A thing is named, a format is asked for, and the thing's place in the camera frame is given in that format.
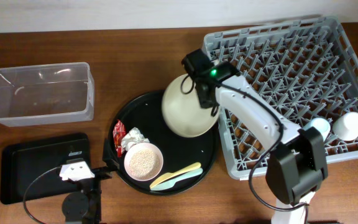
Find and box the red snack wrapper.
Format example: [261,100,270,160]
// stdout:
[112,120,126,158]

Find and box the crumpled white tissue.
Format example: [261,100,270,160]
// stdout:
[121,128,149,151]

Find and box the light blue cup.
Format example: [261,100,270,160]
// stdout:
[303,118,331,141]

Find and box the small pink bowl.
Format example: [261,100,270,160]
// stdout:
[124,142,163,182]

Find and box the large beige bowl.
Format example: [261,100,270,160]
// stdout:
[162,74,219,138]

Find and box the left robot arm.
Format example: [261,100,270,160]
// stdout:
[59,139,119,224]

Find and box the white cup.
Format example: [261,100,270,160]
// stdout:
[333,112,358,141]

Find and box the grey dishwasher rack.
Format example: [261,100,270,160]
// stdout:
[203,17,358,163]

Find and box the yellow plastic knife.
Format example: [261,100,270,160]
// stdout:
[150,162,201,188]

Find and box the round black serving tray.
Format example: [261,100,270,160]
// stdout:
[107,90,220,196]

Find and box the light blue plastic spoon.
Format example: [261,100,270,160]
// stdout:
[151,168,203,191]

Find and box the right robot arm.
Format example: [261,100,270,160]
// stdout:
[185,61,328,223]

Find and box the black rectangular tray bin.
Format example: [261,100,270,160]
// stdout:
[0,133,91,205]

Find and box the clear plastic bin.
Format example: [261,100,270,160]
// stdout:
[0,62,94,127]

